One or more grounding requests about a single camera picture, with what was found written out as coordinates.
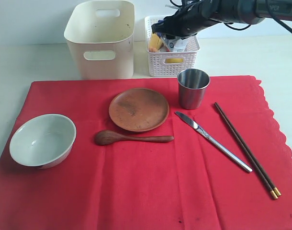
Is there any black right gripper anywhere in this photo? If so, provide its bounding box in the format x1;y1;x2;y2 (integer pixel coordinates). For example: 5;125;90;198
151;4;220;40

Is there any blue white milk carton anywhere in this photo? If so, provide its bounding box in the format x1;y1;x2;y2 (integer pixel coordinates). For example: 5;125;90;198
161;35;188;52

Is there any yellow cheese wedge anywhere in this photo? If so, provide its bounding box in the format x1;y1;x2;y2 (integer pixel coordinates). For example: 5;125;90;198
149;34;163;50

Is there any fried chicken piece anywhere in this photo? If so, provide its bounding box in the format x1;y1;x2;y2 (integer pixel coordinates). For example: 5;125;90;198
148;47;158;53

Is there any yellow lemon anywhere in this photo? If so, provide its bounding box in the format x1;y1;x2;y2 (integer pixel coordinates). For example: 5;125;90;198
165;58;183;64

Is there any stainless steel cup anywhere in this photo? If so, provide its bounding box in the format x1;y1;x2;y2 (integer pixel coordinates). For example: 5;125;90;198
177;68;210;110

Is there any round wooden plate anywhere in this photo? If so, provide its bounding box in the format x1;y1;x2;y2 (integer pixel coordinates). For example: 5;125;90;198
108;88;169;132

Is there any dark wooden spoon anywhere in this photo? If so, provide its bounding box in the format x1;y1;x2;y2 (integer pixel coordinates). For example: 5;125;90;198
94;130;174;146

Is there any pale green ceramic bowl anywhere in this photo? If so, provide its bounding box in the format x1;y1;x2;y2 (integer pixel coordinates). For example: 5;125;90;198
9;114;77;169

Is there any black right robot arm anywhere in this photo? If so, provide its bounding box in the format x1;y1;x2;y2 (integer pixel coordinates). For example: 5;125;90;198
151;0;292;39

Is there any white perforated plastic basket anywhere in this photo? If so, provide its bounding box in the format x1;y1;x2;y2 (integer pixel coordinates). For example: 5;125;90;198
144;15;200;77

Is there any cream plastic bin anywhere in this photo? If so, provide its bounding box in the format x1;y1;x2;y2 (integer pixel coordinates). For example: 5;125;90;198
64;0;135;80

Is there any stainless steel table knife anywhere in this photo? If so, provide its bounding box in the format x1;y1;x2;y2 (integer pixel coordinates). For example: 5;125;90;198
175;111;253;173

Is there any brown chopstick lower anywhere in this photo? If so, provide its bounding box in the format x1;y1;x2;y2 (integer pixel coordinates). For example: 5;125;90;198
213;103;279;200

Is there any brown chopstick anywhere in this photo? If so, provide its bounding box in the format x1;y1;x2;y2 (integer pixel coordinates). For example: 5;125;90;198
214;102;281;196
213;103;279;200

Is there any brown chopstick upper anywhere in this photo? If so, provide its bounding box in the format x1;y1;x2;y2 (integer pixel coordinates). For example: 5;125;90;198
214;102;281;196

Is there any red tablecloth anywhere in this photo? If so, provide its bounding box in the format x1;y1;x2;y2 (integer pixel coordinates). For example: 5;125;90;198
0;76;292;230

